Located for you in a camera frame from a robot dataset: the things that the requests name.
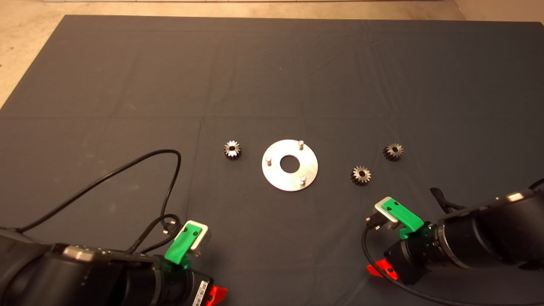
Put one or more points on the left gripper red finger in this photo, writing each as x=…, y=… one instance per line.
x=216, y=295

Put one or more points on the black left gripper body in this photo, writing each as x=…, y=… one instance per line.
x=187, y=289

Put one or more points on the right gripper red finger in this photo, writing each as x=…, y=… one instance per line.
x=382, y=269

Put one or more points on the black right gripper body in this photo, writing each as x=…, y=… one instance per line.
x=416, y=255

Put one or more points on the dark steel planetary gear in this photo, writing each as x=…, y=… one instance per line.
x=364, y=179
x=388, y=155

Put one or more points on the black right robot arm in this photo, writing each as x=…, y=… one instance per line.
x=488, y=233

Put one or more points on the round metal carrier plate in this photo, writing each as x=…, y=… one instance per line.
x=276, y=178

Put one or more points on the shiny steel planetary gear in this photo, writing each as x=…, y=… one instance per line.
x=235, y=154

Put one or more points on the dark grey table cloth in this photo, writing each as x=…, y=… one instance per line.
x=272, y=63

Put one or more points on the green left camera mount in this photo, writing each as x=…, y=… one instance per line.
x=180, y=250

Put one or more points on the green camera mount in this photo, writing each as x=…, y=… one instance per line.
x=180, y=250
x=403, y=216

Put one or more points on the green right camera mount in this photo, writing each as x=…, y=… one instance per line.
x=403, y=216

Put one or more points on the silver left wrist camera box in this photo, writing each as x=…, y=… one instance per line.
x=203, y=242

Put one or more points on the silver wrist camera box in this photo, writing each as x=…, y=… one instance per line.
x=203, y=242
x=382, y=210

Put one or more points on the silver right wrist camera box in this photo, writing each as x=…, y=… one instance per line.
x=382, y=210

